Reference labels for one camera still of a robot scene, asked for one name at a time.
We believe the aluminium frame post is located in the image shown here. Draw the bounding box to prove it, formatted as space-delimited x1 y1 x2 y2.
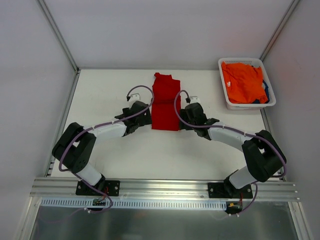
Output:
259 0 301 62
36 0 80 74

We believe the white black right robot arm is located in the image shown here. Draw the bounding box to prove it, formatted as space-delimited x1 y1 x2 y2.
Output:
178 102 287 198

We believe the aluminium frame post right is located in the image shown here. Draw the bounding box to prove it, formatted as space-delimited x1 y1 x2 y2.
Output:
259 0 301 62

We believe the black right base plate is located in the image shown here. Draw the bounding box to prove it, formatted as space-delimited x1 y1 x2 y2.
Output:
207 182 253 199

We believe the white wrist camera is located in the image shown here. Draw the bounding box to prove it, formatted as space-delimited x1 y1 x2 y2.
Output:
188 96 201 104
126 93 141 102

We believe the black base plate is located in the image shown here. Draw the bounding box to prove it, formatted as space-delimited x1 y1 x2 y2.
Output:
75 180 121 197
207 182 253 199

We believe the orange t shirt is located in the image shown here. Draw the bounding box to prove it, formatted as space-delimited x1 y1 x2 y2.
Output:
221 62 267 104

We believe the aluminium mounting rail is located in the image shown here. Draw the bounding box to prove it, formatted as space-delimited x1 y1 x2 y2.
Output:
30 177 301 202

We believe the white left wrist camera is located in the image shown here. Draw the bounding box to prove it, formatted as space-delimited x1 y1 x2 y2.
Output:
126 93 141 102

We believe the blue t shirt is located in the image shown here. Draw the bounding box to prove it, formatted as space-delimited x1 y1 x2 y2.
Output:
251 80 270 104

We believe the red polo shirt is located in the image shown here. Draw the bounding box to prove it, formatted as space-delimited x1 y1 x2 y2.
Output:
151 72 181 131

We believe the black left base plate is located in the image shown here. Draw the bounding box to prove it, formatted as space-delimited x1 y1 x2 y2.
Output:
75 180 121 197

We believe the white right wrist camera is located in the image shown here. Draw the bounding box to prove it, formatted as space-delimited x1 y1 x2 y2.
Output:
188 96 201 104

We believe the white plastic laundry basket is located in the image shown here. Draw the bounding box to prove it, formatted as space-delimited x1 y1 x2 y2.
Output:
218 57 277 110

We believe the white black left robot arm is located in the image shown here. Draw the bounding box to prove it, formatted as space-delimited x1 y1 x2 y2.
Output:
51 100 152 195

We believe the aluminium frame post left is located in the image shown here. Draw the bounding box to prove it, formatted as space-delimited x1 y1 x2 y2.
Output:
36 0 80 74

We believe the white slotted cable duct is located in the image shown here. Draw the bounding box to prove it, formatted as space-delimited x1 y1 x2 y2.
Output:
40 197 227 211

